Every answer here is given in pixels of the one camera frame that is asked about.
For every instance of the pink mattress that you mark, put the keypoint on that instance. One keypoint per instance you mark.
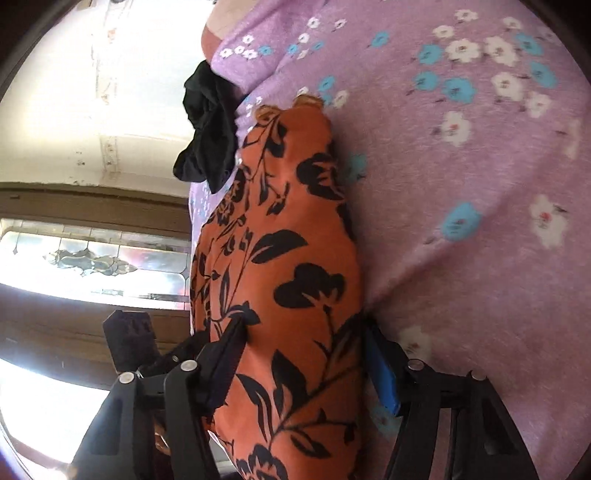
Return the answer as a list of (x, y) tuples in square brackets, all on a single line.
[(225, 15)]

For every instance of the purple floral bed sheet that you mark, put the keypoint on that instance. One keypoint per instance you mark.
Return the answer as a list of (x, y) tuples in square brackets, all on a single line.
[(461, 130)]

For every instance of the orange black floral garment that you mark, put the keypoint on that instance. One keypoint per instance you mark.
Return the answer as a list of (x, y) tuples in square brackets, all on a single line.
[(278, 253)]

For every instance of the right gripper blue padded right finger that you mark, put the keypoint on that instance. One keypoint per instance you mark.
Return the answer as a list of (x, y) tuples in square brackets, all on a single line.
[(387, 365)]

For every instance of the stained glass wooden door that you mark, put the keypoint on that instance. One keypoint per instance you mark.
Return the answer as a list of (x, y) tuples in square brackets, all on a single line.
[(70, 257)]

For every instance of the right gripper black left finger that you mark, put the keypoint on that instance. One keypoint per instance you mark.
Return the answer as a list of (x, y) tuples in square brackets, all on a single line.
[(217, 363)]

